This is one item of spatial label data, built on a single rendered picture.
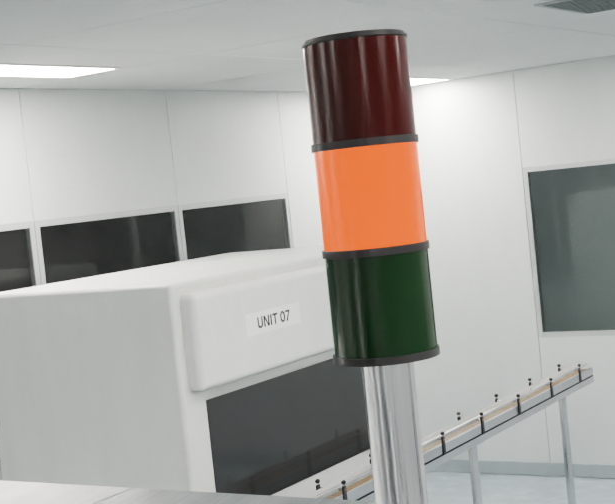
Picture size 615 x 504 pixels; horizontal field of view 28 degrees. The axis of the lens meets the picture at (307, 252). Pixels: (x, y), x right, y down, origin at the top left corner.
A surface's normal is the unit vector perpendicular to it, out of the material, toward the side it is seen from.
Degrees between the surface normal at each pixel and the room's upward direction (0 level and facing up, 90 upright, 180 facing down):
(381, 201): 90
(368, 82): 90
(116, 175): 90
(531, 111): 90
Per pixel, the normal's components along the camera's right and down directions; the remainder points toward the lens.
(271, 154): 0.84, -0.06
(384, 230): 0.14, 0.04
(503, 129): -0.54, 0.10
